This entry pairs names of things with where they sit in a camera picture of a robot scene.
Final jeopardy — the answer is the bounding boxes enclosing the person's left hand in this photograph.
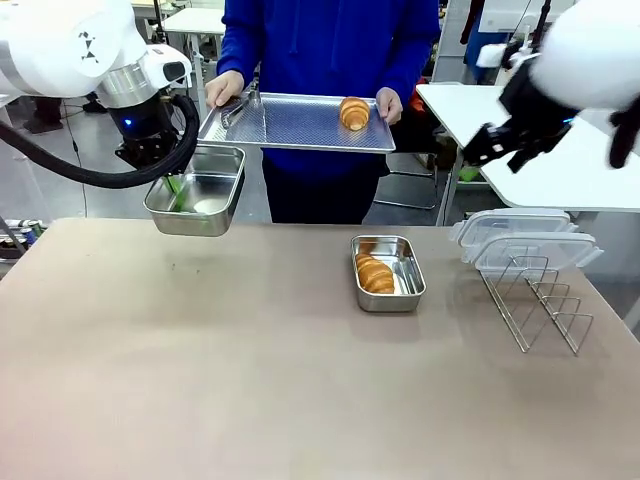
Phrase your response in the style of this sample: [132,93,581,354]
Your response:
[375,86,405,126]

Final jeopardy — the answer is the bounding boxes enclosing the steel rectangular food container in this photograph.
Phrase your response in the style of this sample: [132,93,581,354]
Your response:
[143,145,248,238]
[350,234,428,314]

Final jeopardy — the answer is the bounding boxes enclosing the black right arm cable sleeve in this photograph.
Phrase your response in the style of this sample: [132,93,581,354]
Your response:
[607,96,640,170]

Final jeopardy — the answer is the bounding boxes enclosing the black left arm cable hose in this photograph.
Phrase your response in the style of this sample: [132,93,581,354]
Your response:
[0,93,201,191]

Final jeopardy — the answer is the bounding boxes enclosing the person's left forearm blue sleeve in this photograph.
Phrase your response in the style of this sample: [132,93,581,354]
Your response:
[378,19,442,97]

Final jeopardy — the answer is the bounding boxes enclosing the metal baking tray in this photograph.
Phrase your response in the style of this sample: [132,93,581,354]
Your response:
[197,91,397,154]

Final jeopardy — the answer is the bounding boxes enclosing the person's right hand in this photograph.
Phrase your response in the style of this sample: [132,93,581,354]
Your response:
[204,69,245,109]

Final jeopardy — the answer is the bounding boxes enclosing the clear plastic clip lid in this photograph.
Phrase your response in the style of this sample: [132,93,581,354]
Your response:
[459,231,605,273]
[449,208,580,252]

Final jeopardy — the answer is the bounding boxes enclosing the person in blue hoodie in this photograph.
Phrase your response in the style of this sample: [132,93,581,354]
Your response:
[215,0,442,225]

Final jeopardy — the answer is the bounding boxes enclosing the white height-adjustable desk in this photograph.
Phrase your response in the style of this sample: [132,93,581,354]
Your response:
[161,6,226,101]

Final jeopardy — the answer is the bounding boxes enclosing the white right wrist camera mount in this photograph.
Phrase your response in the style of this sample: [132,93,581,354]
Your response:
[476,41,540,70]

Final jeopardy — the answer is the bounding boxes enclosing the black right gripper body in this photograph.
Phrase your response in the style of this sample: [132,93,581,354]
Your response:
[499,53,574,152]

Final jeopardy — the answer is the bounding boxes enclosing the person's right forearm blue sleeve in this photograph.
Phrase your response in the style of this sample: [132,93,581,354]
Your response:
[216,14,264,82]

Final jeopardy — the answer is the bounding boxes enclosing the steel tongs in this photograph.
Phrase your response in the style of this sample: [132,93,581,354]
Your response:
[219,74,265,132]

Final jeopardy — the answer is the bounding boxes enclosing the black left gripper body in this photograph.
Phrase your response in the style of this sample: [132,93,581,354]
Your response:
[106,93,184,175]

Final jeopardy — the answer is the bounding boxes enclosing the white side table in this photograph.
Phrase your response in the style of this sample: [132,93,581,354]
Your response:
[415,83,640,227]

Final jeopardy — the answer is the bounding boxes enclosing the steel wire lid rack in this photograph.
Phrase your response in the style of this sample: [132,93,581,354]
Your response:
[476,254,595,358]

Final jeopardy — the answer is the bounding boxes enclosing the golden croissant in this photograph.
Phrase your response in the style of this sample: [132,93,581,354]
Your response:
[354,251,397,296]
[339,95,372,133]

